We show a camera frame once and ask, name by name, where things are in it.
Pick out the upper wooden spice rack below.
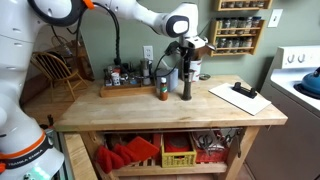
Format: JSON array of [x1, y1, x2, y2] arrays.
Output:
[[215, 0, 273, 11]]

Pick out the silver salt shaker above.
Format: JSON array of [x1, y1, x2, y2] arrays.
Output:
[[140, 59, 151, 85]]

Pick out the red plastic crate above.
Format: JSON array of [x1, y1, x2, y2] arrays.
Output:
[[192, 131, 229, 163]]

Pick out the white wall outlet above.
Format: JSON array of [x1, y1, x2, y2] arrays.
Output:
[[143, 45, 153, 60]]

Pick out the small metal lid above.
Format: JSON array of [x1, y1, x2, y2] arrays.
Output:
[[199, 74, 211, 80]]

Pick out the wooden kitchen island table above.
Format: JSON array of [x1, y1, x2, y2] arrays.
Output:
[[54, 75, 287, 180]]

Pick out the white light switch plate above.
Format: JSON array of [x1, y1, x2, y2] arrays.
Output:
[[267, 9, 283, 28]]

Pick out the hot sauce bottle white cap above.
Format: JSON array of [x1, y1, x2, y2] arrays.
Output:
[[159, 77, 169, 102]]

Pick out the wooden spice tray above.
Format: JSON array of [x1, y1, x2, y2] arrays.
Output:
[[100, 84, 156, 98]]

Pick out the wooden spice rack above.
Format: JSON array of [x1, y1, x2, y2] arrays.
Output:
[[215, 0, 273, 11], [209, 16, 265, 56]]

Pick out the dark metal pepper grinder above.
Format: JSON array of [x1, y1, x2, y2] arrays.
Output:
[[182, 69, 194, 101]]

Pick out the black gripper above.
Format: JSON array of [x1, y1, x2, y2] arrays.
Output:
[[165, 41, 195, 72]]

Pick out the scissors in crate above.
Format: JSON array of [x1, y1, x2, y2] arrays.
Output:
[[198, 134, 219, 156]]

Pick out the blue kettle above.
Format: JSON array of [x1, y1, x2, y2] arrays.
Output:
[[294, 67, 320, 100]]

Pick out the black knife sharpener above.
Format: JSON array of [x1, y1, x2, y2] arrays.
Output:
[[232, 82, 257, 98]]

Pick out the wooden dining table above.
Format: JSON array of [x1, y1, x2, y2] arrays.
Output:
[[51, 37, 95, 81]]

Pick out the red oven mitt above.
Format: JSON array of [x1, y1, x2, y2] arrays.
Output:
[[96, 144, 139, 174]]

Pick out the wooden windsor chair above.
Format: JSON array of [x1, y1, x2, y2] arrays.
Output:
[[31, 52, 88, 100]]

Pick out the red pot holder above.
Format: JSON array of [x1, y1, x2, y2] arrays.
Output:
[[126, 136, 159, 161]]

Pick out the blue tissue box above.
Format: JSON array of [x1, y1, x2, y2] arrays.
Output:
[[156, 68, 178, 92]]

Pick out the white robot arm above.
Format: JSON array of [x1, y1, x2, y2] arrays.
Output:
[[0, 0, 205, 180]]

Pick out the yellow plastic crate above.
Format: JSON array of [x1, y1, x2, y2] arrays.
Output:
[[161, 133, 197, 168]]

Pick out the white utensil crock red pattern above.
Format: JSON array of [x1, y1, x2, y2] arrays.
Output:
[[190, 59, 202, 82]]

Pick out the lower wooden spice rack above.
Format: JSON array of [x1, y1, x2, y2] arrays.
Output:
[[209, 16, 265, 56]]

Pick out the white stove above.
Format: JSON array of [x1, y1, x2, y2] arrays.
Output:
[[246, 45, 320, 180]]

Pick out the white cutting board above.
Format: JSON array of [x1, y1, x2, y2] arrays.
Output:
[[209, 83, 271, 115]]

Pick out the white spice jar red cap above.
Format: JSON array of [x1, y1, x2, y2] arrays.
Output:
[[111, 68, 121, 86]]

